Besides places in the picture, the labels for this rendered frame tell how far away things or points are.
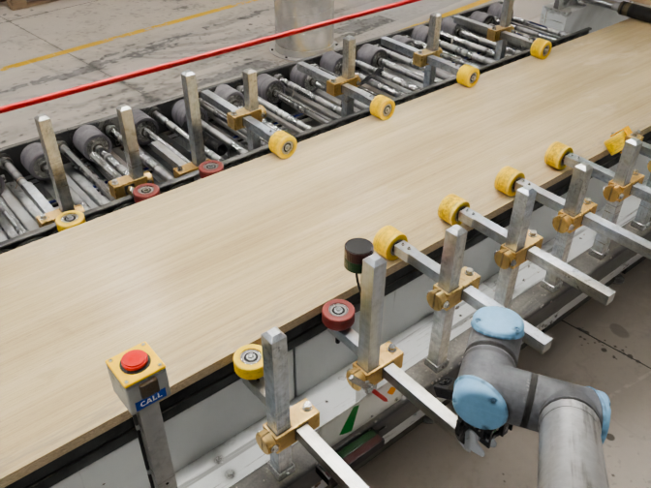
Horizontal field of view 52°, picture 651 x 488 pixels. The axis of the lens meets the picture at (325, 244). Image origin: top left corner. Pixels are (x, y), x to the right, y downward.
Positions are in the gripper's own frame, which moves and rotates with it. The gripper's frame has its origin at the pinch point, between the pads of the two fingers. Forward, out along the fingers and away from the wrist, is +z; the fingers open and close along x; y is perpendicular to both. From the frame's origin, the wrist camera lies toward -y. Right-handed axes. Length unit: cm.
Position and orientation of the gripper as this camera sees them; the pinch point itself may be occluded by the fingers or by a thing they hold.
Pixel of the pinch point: (467, 443)
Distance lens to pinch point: 147.5
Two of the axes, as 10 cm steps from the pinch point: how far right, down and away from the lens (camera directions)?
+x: 7.8, -3.7, 5.0
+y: 6.3, 4.4, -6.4
